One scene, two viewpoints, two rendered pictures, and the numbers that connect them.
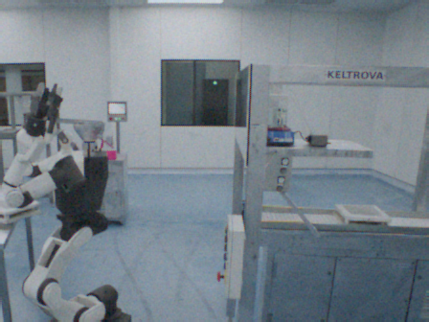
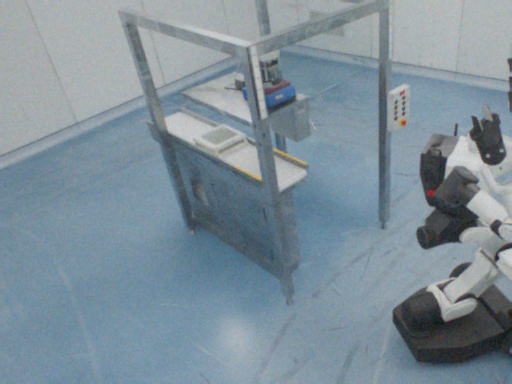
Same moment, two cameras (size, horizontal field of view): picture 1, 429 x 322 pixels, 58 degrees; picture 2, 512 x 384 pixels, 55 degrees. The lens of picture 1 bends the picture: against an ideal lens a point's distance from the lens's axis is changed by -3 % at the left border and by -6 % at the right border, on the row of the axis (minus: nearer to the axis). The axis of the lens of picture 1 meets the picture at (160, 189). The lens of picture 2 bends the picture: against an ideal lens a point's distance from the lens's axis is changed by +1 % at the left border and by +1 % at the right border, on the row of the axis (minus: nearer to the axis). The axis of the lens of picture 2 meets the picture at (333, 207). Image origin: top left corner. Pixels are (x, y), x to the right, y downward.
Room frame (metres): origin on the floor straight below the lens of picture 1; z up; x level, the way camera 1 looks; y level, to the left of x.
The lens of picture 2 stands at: (3.81, 1.08, 2.26)
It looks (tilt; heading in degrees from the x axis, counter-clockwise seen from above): 36 degrees down; 218
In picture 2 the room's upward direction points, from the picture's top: 4 degrees counter-clockwise
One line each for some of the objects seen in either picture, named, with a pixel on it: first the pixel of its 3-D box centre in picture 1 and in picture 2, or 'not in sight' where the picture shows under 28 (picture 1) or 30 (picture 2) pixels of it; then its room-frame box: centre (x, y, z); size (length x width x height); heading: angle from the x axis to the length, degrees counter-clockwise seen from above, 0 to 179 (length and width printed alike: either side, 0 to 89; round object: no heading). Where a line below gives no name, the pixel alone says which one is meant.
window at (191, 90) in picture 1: (200, 93); not in sight; (7.09, -0.70, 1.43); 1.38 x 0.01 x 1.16; 90
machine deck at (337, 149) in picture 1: (304, 147); (243, 97); (2.12, -0.79, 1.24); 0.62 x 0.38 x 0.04; 82
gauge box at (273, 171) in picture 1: (268, 170); (288, 117); (2.01, -0.57, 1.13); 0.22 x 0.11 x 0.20; 82
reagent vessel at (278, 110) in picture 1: (274, 108); not in sight; (2.10, -0.60, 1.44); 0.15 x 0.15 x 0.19
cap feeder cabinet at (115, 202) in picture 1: (100, 188); not in sight; (4.53, 0.71, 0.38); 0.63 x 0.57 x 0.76; 90
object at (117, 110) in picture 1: (117, 127); not in sight; (4.67, 0.50, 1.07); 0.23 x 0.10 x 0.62; 90
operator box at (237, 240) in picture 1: (235, 256); (398, 108); (1.32, -0.27, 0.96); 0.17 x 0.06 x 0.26; 172
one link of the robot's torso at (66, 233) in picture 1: (83, 223); (448, 226); (2.07, 0.42, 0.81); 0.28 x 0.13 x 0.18; 146
